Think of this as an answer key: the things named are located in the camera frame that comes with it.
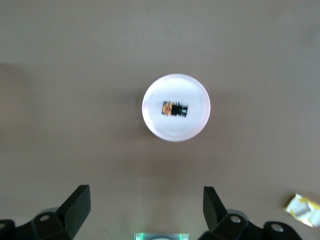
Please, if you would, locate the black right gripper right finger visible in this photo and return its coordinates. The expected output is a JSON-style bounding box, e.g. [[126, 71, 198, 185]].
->
[[202, 186, 304, 240]]

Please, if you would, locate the yellow white torn carton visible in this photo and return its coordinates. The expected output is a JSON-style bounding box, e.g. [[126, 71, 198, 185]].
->
[[283, 193, 320, 228]]

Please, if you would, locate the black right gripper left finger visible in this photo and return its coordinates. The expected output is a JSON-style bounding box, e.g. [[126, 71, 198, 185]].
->
[[0, 184, 91, 240]]

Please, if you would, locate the pink round plate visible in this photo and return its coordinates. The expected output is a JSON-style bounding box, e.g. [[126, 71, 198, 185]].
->
[[141, 73, 212, 143]]

